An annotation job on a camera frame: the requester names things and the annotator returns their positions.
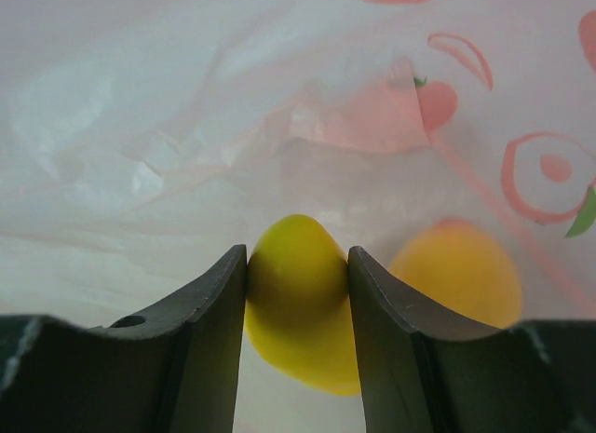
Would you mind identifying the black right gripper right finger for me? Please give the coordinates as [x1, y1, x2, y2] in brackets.
[348, 247, 595, 432]

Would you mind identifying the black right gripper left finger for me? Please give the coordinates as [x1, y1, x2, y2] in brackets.
[1, 245, 247, 432]

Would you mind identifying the yellow fake mango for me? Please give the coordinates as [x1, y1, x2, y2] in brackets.
[244, 214, 360, 397]

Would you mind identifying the pink plastic bag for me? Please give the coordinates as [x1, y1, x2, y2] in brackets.
[1, 0, 595, 432]

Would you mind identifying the yellow fake orange with leaf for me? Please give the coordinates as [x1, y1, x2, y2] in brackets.
[388, 219, 522, 328]

